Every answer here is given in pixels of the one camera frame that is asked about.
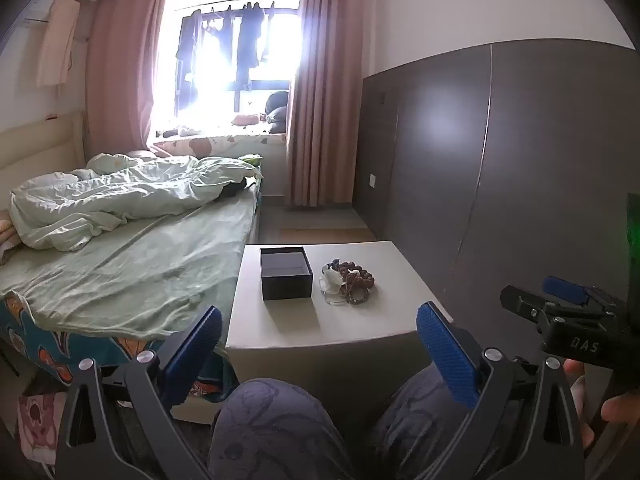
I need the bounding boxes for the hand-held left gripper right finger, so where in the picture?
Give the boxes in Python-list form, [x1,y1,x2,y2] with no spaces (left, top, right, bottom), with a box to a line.
[416,302,586,480]

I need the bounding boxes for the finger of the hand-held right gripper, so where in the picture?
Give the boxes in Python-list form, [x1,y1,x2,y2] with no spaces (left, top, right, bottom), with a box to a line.
[541,275,623,308]
[500,284,553,328]

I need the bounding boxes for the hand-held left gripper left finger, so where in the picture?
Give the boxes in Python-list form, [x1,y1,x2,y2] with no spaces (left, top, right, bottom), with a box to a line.
[54,305,223,480]

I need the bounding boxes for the black jewelry box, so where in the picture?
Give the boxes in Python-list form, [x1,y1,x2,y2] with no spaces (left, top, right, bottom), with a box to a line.
[259,246,314,302]

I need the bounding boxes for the brown bead bracelet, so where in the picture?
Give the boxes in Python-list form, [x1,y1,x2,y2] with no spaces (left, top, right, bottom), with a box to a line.
[339,261,376,306]

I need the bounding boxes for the silver chain necklace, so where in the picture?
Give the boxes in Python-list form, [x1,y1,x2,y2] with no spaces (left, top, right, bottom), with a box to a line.
[322,290,372,307]

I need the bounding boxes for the person's right hand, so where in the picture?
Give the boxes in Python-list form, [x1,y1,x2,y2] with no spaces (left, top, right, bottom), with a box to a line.
[564,359,640,442]

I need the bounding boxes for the white square table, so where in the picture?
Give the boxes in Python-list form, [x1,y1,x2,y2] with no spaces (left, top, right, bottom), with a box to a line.
[225,241,454,411]

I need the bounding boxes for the green bed sheet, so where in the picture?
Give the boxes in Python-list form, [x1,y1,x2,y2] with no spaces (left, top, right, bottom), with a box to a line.
[0,192,259,342]

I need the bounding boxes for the person's left leg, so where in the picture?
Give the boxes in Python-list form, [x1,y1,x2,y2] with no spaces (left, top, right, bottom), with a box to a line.
[207,379,362,480]

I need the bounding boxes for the cartoon printed mattress cover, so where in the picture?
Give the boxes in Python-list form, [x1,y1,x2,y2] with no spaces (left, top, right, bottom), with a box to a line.
[0,290,237,402]

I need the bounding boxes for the pink printed cloth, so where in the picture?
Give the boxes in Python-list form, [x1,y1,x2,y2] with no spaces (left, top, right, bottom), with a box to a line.
[16,391,68,463]

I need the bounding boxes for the light green duvet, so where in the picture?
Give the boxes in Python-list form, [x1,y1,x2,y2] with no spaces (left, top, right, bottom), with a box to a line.
[10,154,264,252]

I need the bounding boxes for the floral windowsill cushion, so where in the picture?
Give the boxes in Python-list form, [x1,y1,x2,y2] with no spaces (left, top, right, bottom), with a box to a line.
[152,131,289,162]

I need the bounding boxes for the dark bag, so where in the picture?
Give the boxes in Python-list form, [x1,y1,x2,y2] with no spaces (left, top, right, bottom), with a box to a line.
[264,90,291,134]

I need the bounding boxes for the window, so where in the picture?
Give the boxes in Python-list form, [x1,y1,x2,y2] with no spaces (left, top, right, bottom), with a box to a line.
[149,0,307,137]

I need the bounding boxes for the pink curtain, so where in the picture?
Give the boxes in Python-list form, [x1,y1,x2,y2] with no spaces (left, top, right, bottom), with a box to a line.
[283,0,377,209]
[85,0,174,159]

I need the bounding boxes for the dark hanging garment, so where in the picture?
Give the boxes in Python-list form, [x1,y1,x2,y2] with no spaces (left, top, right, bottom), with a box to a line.
[175,10,206,111]
[235,4,267,92]

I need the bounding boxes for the cream hanging cloth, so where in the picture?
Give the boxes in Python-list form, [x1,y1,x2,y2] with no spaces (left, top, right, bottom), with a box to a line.
[36,0,82,87]

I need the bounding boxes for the dark grey wall panel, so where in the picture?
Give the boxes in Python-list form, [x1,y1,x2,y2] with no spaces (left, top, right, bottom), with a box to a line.
[354,42,640,356]

